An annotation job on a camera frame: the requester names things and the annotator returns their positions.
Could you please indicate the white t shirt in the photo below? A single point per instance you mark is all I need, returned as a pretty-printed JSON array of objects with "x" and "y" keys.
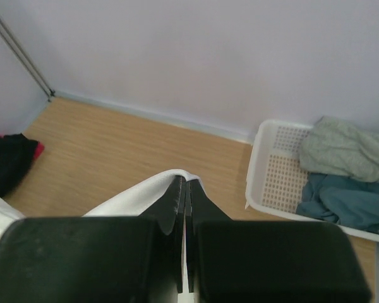
[{"x": 139, "y": 195}]

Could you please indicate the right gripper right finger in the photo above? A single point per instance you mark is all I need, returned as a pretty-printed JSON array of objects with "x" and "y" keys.
[{"x": 267, "y": 261}]

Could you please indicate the black folded t shirt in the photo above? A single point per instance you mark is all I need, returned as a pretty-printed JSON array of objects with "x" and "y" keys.
[{"x": 17, "y": 155}]

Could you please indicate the white plastic laundry basket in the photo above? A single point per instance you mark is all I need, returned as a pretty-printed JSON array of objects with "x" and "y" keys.
[{"x": 275, "y": 179}]

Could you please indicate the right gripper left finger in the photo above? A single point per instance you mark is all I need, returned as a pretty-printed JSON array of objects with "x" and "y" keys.
[{"x": 82, "y": 259}]

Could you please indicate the grey t shirt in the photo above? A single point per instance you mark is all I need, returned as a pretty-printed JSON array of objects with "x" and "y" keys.
[{"x": 338, "y": 147}]

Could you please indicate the teal blue t shirt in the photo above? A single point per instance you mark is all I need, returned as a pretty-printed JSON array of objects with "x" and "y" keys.
[{"x": 341, "y": 200}]

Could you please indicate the left aluminium corner post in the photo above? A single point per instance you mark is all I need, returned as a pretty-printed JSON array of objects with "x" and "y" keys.
[{"x": 22, "y": 55}]

